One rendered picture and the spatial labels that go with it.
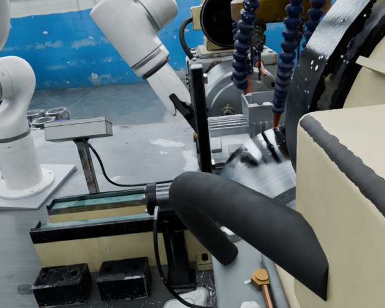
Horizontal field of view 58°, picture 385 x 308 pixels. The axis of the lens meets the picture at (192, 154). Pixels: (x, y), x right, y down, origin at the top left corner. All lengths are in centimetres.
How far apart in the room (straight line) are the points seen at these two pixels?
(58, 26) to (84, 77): 96
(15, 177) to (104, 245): 54
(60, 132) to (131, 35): 40
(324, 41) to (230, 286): 17
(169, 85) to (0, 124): 64
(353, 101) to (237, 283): 16
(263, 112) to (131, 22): 31
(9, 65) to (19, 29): 620
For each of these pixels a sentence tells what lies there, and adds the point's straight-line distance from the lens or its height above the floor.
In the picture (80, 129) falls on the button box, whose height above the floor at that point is 105.
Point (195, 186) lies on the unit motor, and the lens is 15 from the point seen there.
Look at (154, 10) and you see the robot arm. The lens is 73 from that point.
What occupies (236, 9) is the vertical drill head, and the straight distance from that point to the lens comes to 67.
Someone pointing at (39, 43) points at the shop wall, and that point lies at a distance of 724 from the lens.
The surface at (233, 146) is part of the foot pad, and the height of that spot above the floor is 108.
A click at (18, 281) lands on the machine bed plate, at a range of 94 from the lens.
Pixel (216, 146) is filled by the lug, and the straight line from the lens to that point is 68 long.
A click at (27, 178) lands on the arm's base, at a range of 127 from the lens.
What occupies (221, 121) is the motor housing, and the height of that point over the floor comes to 111.
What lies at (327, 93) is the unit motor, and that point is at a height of 130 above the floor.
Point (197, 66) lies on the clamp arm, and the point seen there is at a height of 125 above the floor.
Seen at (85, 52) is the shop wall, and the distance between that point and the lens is 686.
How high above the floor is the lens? 135
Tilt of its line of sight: 24 degrees down
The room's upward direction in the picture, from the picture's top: 7 degrees counter-clockwise
